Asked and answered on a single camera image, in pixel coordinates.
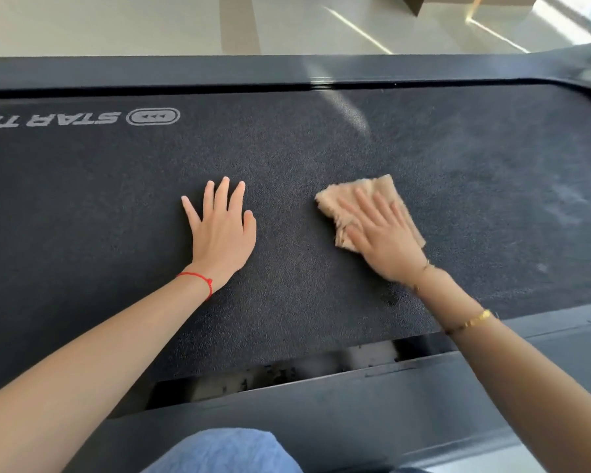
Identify person's right hand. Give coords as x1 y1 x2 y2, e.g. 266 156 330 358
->
337 187 430 287

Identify person's left hand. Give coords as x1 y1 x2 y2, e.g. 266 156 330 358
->
181 176 257 294

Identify beige cleaning cloth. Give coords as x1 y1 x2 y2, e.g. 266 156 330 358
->
315 173 427 253

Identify black treadmill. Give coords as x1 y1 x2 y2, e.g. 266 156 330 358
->
0 41 591 473

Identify person's left forearm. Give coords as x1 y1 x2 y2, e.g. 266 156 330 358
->
0 274 213 473

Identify person's right forearm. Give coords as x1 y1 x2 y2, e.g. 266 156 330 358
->
412 267 591 473

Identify person's blue jeans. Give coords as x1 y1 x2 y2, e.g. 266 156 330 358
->
142 428 304 473

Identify gold bangle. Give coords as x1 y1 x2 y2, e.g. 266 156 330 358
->
443 309 493 337

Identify red string bracelet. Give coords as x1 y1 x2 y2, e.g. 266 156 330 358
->
176 271 213 301

